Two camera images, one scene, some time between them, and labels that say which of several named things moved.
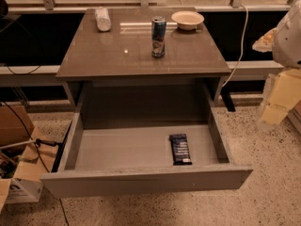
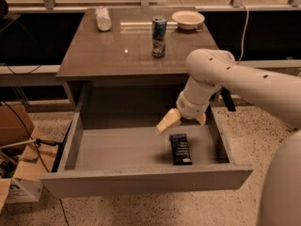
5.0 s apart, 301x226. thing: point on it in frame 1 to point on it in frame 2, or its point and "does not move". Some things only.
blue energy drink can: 158,36 does not move
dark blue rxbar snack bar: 180,150 does not move
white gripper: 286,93 to 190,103
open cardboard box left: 25,155 does not move
